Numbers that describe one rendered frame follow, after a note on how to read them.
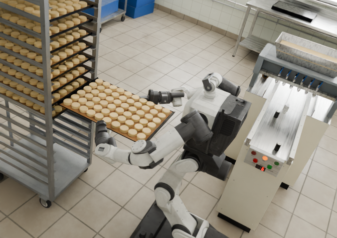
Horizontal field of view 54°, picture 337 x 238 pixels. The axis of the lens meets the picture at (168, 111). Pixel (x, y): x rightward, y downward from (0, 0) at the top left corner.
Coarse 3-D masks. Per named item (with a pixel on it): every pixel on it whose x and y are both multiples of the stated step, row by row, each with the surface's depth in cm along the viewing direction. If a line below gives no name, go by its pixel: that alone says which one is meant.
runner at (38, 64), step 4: (0, 48) 193; (4, 48) 192; (8, 52) 192; (12, 52) 191; (16, 56) 191; (20, 56) 189; (24, 56) 188; (24, 60) 189; (28, 60) 188; (32, 60) 186; (32, 64) 188; (36, 64) 186; (40, 64) 185
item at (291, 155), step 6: (306, 102) 275; (306, 108) 267; (306, 114) 260; (300, 120) 251; (300, 126) 244; (300, 132) 238; (294, 138) 235; (294, 144) 225; (294, 150) 219; (288, 156) 219; (288, 162) 215
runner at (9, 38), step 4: (0, 32) 187; (0, 36) 189; (4, 36) 187; (8, 36) 186; (12, 40) 186; (16, 40) 184; (20, 40) 183; (20, 44) 184; (24, 44) 183; (28, 44) 182; (28, 48) 183; (32, 48) 182; (36, 48) 180; (40, 52) 181; (52, 56) 181
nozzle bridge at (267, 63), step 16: (272, 48) 283; (256, 64) 270; (272, 64) 273; (288, 64) 261; (256, 80) 295; (288, 80) 269; (320, 80) 253; (336, 80) 253; (320, 96) 262; (336, 96) 260
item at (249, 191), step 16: (272, 112) 264; (288, 112) 269; (272, 128) 246; (288, 128) 250; (256, 144) 227; (272, 144) 230; (288, 144) 234; (240, 160) 236; (240, 176) 242; (256, 176) 236; (272, 176) 229; (224, 192) 257; (240, 192) 250; (256, 192) 242; (272, 192) 236; (224, 208) 265; (240, 208) 257; (256, 208) 250; (240, 224) 269; (256, 224) 257
